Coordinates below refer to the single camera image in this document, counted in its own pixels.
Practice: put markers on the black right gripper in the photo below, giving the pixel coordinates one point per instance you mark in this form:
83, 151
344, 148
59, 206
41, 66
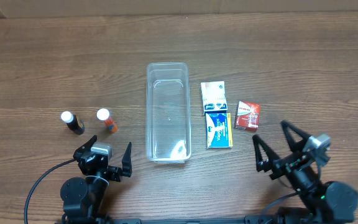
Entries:
284, 162

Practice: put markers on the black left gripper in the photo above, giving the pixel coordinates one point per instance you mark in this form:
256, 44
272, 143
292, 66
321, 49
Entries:
103, 168

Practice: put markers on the black bottle white cap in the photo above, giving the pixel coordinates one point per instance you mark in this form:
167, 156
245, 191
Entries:
73, 122

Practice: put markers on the red medicine box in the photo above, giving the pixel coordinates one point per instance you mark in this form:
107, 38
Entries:
247, 116

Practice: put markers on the blue yellow Vicks VapoDrops box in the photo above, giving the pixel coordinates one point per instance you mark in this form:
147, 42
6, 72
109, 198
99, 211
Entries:
218, 130

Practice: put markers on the white blue Hansaplast box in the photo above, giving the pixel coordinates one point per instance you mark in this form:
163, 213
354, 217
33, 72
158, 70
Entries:
213, 97

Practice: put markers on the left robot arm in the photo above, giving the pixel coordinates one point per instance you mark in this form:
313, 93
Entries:
83, 197

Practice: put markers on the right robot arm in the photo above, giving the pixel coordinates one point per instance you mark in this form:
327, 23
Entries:
330, 202

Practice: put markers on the clear plastic container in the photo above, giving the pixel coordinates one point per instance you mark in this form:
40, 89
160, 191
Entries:
168, 115

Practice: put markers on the orange bottle white cap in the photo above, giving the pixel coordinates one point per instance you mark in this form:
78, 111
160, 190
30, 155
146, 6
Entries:
104, 115

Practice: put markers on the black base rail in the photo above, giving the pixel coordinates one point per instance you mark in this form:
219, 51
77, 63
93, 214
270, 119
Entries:
249, 219

